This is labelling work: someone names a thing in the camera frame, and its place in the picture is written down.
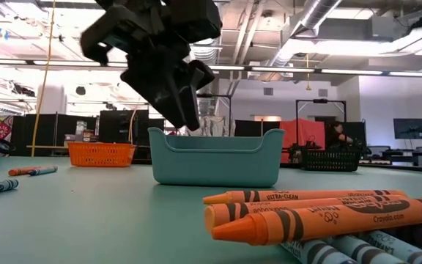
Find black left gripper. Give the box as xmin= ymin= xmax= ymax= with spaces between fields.
xmin=80 ymin=0 xmax=216 ymax=132

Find orange crayon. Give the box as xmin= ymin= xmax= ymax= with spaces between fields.
xmin=210 ymin=197 xmax=422 ymax=246
xmin=7 ymin=166 xmax=42 ymax=177
xmin=202 ymin=189 xmax=410 ymax=205
xmin=204 ymin=194 xmax=410 ymax=235

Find white patterned cloth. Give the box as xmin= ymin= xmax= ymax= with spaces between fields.
xmin=187 ymin=116 xmax=231 ymax=137

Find large black monitor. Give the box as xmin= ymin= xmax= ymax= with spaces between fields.
xmin=98 ymin=109 xmax=150 ymax=144

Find black partition panel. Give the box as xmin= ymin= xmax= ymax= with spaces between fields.
xmin=324 ymin=120 xmax=368 ymax=151
xmin=11 ymin=113 xmax=98 ymax=158
xmin=234 ymin=120 xmax=281 ymax=138

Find clear centre tray with screws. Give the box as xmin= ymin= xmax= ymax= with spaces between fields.
xmin=147 ymin=127 xmax=286 ymax=188

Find orange plastic basket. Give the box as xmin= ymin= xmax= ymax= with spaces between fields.
xmin=67 ymin=142 xmax=137 ymax=169

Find stacked small boxes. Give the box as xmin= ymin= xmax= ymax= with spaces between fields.
xmin=73 ymin=120 xmax=99 ymax=144

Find red cloth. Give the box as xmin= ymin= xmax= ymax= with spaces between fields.
xmin=278 ymin=118 xmax=326 ymax=164

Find person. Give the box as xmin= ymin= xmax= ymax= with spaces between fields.
xmin=325 ymin=122 xmax=355 ymax=150

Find black plastic basket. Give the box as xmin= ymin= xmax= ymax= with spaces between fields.
xmin=300 ymin=149 xmax=361 ymax=172

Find office desk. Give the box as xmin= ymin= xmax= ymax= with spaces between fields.
xmin=357 ymin=145 xmax=422 ymax=170

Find ribbed silver air duct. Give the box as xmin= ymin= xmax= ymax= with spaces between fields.
xmin=269 ymin=0 xmax=344 ymax=70
xmin=190 ymin=36 xmax=222 ymax=122

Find yellow cable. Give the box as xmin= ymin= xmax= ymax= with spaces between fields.
xmin=30 ymin=0 xmax=57 ymax=158
xmin=127 ymin=108 xmax=138 ymax=144

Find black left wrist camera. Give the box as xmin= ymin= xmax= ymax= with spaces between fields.
xmin=161 ymin=0 xmax=223 ymax=44

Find yellow hanging cord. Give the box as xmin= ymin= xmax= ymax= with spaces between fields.
xmin=305 ymin=54 xmax=313 ymax=92

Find black frame stand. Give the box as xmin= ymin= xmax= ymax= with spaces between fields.
xmin=295 ymin=98 xmax=347 ymax=128

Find white rectangular air duct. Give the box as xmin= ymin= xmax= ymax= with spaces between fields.
xmin=275 ymin=16 xmax=422 ymax=59

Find wall monitor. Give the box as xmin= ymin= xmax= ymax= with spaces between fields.
xmin=393 ymin=117 xmax=422 ymax=140

